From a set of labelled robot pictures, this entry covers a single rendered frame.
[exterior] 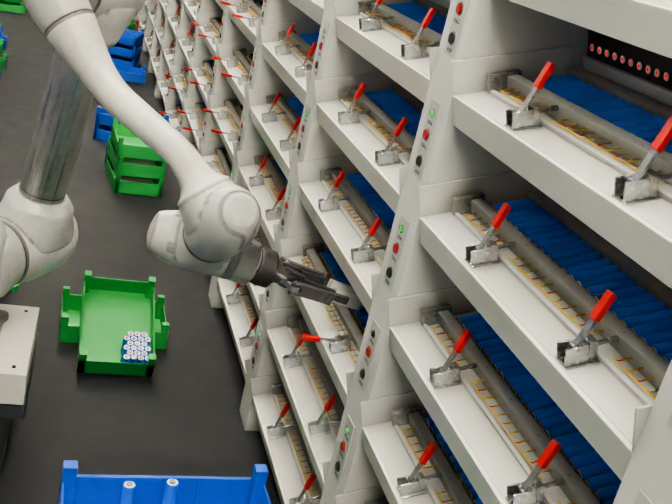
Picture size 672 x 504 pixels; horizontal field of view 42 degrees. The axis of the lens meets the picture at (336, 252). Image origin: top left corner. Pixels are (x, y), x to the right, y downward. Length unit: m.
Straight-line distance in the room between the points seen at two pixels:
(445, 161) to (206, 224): 0.41
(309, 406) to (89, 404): 0.68
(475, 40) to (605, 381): 0.56
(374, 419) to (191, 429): 0.88
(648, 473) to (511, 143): 0.47
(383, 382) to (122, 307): 1.29
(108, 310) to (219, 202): 1.20
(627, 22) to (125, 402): 1.73
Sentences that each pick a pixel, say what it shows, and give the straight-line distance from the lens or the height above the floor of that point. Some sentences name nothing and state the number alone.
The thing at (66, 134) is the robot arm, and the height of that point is 0.72.
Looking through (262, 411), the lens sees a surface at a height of 0.11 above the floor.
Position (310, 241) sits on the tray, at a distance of 2.11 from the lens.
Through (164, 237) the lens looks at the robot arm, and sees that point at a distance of 1.63.
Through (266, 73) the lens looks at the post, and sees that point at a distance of 2.70.
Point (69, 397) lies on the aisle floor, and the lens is 2.38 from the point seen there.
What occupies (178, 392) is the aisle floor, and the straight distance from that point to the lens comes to 2.45.
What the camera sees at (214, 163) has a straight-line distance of 3.31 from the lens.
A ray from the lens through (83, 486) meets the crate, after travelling 1.38.
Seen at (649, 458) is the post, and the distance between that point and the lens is 0.87.
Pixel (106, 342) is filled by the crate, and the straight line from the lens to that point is 2.55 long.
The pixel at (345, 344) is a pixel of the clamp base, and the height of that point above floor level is 0.51.
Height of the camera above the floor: 1.28
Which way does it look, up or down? 21 degrees down
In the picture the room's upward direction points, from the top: 14 degrees clockwise
